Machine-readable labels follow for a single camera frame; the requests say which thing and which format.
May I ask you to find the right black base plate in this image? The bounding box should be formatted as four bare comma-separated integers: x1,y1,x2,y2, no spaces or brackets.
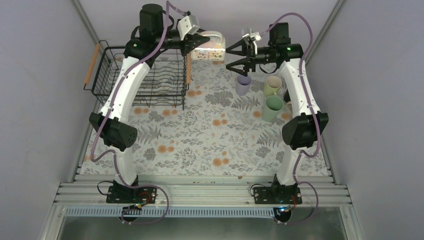
252,185,303,205

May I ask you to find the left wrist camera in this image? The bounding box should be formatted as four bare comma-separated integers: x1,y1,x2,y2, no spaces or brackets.
176,14,200,40

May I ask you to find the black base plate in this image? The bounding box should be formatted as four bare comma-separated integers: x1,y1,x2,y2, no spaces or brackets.
106,185,157,205
252,185,303,205

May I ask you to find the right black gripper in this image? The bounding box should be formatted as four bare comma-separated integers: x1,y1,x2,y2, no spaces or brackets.
226,39,275,77

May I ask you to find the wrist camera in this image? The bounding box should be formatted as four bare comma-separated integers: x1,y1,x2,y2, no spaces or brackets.
242,28,262,55
176,14,200,40

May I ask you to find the black cylindrical cup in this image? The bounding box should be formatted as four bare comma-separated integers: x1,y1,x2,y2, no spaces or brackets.
283,90,291,103

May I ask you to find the mint green tumbler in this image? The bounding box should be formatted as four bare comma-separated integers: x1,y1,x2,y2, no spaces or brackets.
261,95,285,122

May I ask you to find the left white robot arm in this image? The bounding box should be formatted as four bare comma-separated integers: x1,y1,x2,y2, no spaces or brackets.
89,1,210,203

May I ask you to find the lilac plastic cup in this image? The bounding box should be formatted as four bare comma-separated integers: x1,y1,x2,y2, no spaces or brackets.
235,75,252,96

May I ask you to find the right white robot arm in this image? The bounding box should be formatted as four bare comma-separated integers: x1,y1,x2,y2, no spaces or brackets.
226,22,329,204

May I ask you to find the floral patterned table mat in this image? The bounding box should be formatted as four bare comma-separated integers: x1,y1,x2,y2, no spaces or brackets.
80,58,329,177

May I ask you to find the aluminium mounting rail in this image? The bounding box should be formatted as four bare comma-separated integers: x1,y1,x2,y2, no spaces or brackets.
53,174,352,207

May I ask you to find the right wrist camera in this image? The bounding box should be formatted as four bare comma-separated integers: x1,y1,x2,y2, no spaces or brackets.
242,28,262,55

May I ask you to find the light green mug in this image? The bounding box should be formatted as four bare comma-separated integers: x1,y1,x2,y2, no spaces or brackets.
263,76,283,98

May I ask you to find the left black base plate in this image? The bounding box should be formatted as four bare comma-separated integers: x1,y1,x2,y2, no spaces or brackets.
106,185,157,205

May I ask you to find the black wire dish rack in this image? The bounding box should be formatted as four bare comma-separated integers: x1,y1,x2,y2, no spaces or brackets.
84,40,189,108

